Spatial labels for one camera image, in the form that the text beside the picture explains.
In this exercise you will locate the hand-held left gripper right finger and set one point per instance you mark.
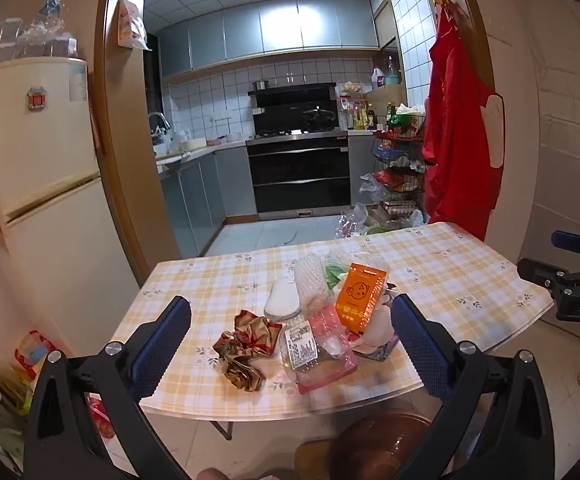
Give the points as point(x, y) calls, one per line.
point(420, 345)

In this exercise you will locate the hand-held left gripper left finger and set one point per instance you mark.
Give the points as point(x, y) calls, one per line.
point(162, 340)

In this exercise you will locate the pile of clear plastic containers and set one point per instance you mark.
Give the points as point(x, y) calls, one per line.
point(45, 35)

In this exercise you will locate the white fridge label sticker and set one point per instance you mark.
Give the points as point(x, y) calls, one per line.
point(77, 82)

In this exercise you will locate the pink plastic bag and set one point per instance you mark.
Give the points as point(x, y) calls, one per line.
point(332, 355)

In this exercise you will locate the chrome kitchen faucet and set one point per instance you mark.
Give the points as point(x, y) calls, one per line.
point(160, 120)

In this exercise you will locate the black wok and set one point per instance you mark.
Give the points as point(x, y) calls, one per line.
point(318, 114)

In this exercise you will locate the gold red wrapper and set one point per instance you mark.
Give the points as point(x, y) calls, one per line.
point(245, 350)

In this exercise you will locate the black range hood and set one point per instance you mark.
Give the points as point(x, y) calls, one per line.
point(290, 97)

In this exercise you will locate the metal table leg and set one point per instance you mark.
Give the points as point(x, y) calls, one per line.
point(224, 430)

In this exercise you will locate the yellow checkered tablecloth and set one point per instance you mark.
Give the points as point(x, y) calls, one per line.
point(210, 280)

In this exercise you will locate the dark kitchen window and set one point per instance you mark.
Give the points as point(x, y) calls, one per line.
point(151, 80)

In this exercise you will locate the white dish tub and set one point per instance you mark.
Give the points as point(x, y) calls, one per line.
point(193, 144)

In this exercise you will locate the wooden box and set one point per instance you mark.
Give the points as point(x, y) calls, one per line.
point(386, 102)

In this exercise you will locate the white plastic jug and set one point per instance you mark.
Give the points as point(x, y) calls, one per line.
point(378, 78)

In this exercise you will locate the white foam net sleeve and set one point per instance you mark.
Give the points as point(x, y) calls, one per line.
point(312, 275)

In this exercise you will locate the black built-in oven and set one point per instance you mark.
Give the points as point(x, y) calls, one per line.
point(297, 175)

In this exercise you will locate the hanging snack bag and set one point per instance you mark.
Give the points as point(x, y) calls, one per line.
point(131, 22)

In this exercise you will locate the grey upper kitchen cabinets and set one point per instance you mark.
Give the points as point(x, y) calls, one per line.
point(270, 30)

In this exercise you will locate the grey kitchen cabinets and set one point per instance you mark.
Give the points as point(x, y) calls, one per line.
point(205, 195)
point(270, 30)

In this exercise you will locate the blue foil wrapper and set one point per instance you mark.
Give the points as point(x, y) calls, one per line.
point(382, 352)

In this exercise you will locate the green white plastic bag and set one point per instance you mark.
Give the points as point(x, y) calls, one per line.
point(335, 275)

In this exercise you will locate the clear plastic bags heap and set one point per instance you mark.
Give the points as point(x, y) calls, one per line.
point(355, 222)

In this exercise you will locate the wooden door frame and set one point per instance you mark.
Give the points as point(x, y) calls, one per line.
point(120, 160)

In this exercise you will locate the orange packet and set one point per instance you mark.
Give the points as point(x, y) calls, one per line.
point(360, 300)

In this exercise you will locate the row of condiment bottles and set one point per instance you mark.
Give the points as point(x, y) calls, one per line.
point(357, 116)

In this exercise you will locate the cream refrigerator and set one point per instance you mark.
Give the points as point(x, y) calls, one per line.
point(45, 130)

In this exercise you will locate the red apron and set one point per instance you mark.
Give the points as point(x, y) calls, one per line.
point(457, 135)

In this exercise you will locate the pile of colourful snack bags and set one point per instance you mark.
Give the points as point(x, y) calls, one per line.
point(32, 360)

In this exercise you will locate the red fridge magnet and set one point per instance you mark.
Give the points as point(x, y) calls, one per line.
point(36, 99)

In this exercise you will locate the clear plastic package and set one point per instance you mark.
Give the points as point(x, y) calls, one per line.
point(300, 347)

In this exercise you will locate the small steel pot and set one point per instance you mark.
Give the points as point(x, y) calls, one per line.
point(260, 85)

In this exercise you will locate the grey lower kitchen cabinets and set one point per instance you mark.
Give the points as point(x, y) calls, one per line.
point(205, 195)

